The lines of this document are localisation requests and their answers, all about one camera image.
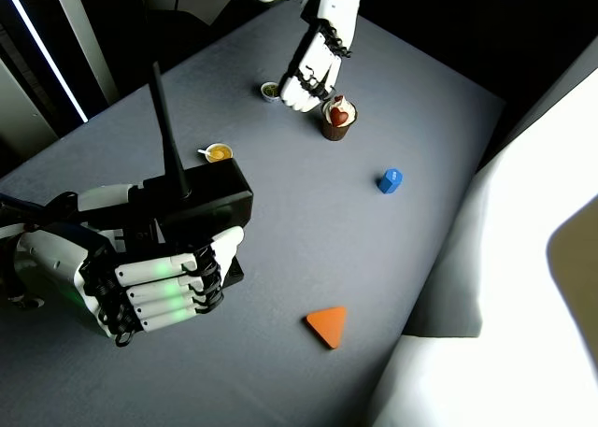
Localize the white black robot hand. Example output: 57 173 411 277
278 0 363 114
13 184 247 349

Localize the white frame post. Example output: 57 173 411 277
49 0 121 105

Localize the orange triangular toy block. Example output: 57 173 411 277
306 306 349 351

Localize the black radio with antenna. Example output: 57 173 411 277
123 62 256 291

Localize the toy chocolate cupcake with heart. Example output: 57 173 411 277
320 93 359 142

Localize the grey table cloth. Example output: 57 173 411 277
0 6 508 427

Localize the white bowl of yellow soup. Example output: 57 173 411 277
205 142 235 165

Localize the white bowl of green beans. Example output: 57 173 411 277
260 80 283 105

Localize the white light strip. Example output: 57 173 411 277
0 0 90 124

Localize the blue hexagonal toy block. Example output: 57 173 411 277
377 167 405 195

